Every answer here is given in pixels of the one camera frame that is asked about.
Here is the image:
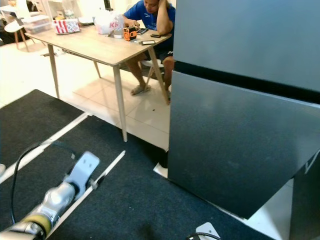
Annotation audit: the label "dark grey fridge lower door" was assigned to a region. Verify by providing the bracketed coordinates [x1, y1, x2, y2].
[166, 70, 320, 221]

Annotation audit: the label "dark grey fridge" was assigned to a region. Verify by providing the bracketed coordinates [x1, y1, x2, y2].
[166, 0, 320, 221]

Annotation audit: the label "dark grey floor mat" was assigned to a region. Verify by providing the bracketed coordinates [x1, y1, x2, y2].
[0, 89, 86, 168]
[0, 116, 276, 240]

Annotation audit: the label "white floor tape strip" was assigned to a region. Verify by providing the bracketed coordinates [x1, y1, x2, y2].
[47, 150, 127, 238]
[0, 112, 90, 185]

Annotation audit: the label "white chair wooden legs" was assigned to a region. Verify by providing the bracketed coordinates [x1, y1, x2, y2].
[140, 59, 173, 91]
[4, 20, 31, 51]

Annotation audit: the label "clear storage bin white lid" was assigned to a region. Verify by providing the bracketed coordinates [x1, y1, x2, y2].
[22, 15, 53, 35]

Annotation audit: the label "red white striped box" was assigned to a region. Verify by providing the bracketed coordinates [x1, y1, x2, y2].
[52, 18, 81, 35]

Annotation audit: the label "light wooden dining table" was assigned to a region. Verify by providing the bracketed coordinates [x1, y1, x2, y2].
[25, 22, 171, 142]

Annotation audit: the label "white plastic bag red letters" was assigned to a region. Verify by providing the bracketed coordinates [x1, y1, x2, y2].
[94, 10, 125, 36]

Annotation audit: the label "orange black device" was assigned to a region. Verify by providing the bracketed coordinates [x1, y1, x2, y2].
[123, 26, 138, 42]

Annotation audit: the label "person in blue shirt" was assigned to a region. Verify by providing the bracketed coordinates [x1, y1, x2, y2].
[122, 0, 177, 97]

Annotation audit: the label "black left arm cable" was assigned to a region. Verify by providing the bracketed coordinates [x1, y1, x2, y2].
[10, 140, 78, 226]

